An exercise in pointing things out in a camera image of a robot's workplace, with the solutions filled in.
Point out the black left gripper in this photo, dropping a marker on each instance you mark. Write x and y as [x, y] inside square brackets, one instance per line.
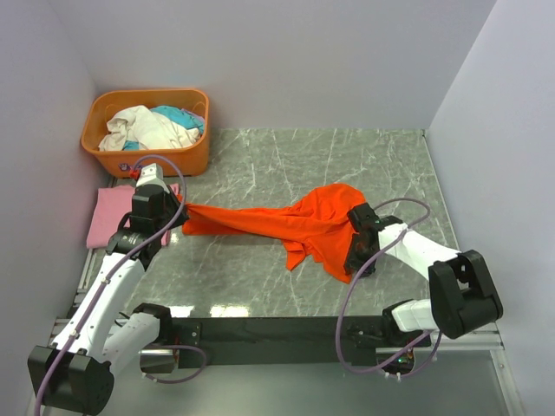
[173, 199]

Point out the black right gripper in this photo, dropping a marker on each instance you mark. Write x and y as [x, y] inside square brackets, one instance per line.
[351, 262]

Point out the orange t shirt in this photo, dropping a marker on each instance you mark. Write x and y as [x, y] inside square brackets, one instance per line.
[317, 226]

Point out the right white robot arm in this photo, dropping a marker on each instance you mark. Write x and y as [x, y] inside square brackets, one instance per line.
[462, 293]

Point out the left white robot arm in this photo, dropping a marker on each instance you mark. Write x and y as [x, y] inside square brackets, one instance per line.
[77, 370]

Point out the orange plastic laundry tub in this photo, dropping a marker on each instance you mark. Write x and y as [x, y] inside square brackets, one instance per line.
[191, 161]

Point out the folded pink t shirt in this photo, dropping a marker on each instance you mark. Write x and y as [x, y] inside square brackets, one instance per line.
[109, 224]

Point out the teal garment in tub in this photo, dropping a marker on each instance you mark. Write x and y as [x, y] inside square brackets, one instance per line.
[162, 127]

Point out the white cream garment in tub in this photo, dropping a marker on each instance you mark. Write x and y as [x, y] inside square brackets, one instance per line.
[113, 141]

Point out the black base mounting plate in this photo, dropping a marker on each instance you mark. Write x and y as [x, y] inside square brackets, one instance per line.
[273, 340]

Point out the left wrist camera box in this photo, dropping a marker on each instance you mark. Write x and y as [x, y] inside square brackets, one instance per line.
[148, 175]

